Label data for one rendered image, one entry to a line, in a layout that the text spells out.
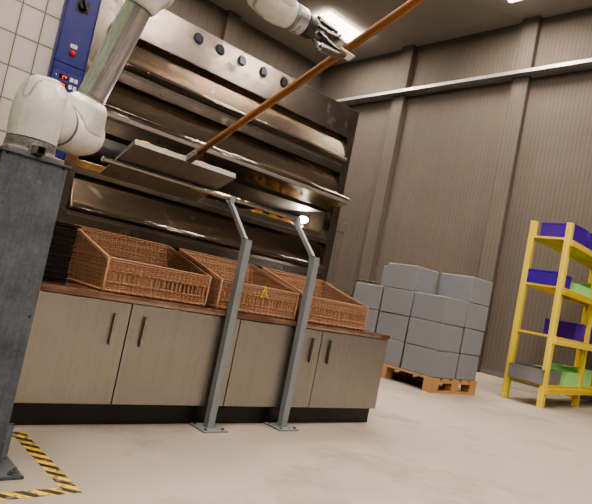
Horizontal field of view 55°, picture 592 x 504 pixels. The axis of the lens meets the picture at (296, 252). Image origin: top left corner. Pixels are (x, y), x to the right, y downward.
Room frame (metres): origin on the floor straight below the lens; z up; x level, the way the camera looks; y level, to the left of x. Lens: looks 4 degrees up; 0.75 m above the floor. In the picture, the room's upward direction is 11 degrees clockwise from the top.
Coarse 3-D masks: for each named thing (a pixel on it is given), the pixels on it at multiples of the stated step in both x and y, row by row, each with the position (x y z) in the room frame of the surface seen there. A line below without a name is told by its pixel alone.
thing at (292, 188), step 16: (112, 128) 2.87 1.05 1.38; (128, 128) 2.86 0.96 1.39; (144, 128) 2.86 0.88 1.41; (160, 144) 3.04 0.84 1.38; (176, 144) 3.03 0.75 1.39; (192, 144) 3.05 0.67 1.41; (208, 160) 3.23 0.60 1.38; (224, 160) 3.21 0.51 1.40; (240, 176) 3.46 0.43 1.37; (256, 176) 3.44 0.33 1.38; (272, 176) 3.43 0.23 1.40; (288, 192) 3.70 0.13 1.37; (304, 192) 3.69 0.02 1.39; (320, 192) 3.70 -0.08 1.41
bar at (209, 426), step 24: (144, 168) 2.65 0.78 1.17; (216, 192) 2.92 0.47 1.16; (288, 216) 3.25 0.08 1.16; (240, 264) 2.81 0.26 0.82; (312, 264) 3.13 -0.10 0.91; (240, 288) 2.82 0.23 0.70; (312, 288) 3.14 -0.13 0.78; (216, 384) 2.81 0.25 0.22; (288, 384) 3.13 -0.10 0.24; (216, 408) 2.83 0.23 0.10; (288, 408) 3.14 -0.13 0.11; (216, 432) 2.78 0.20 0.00
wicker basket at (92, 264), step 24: (96, 240) 2.88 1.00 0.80; (120, 240) 2.97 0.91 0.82; (144, 240) 3.07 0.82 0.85; (72, 264) 2.75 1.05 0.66; (96, 264) 2.55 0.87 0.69; (120, 264) 2.51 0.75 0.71; (144, 264) 2.58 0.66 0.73; (168, 264) 3.14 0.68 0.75; (192, 264) 2.96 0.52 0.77; (96, 288) 2.50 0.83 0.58; (120, 288) 2.52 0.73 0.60; (144, 288) 2.60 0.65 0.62; (168, 288) 2.68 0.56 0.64; (192, 288) 2.78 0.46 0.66
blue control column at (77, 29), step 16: (96, 0) 2.73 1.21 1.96; (80, 16) 2.69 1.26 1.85; (64, 32) 2.66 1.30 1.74; (80, 32) 2.70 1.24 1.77; (64, 48) 2.67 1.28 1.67; (80, 48) 2.71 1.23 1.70; (64, 64) 2.68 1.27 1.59; (80, 64) 2.72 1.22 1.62; (80, 80) 2.74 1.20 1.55; (64, 160) 2.74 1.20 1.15
